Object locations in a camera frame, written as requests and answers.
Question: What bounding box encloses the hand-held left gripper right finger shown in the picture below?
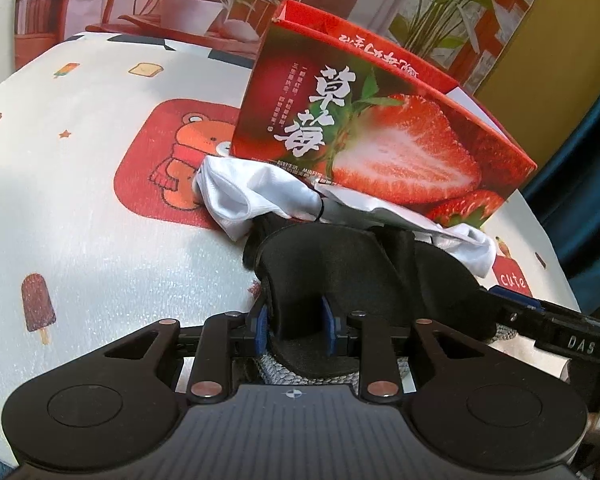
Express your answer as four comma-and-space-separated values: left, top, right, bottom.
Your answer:
322, 297, 482, 404

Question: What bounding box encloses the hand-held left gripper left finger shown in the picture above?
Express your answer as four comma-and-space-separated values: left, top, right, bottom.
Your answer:
100, 305, 271, 404

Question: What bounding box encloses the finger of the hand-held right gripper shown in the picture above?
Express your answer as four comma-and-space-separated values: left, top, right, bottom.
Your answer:
480, 285, 547, 343

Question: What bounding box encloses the grey knit sock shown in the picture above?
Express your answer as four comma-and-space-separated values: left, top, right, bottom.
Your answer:
255, 322, 518, 386

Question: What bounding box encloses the black sock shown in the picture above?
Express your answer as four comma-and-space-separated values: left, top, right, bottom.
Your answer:
242, 216, 497, 382

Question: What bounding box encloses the white smooth sock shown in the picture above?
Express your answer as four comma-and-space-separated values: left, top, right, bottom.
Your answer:
314, 184, 497, 279

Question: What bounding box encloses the white ribbed sock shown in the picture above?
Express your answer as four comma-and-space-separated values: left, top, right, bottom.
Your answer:
192, 155, 327, 242

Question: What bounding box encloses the red strawberry print cardboard box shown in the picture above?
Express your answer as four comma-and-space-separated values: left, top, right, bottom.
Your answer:
229, 0, 539, 227

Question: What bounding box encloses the teal curtain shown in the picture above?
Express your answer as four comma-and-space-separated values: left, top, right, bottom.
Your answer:
521, 72, 600, 313

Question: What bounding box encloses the cartoon print white tablecloth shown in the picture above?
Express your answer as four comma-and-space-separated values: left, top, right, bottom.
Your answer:
0, 32, 582, 467

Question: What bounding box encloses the wooden board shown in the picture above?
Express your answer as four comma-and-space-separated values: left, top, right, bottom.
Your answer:
474, 0, 600, 162

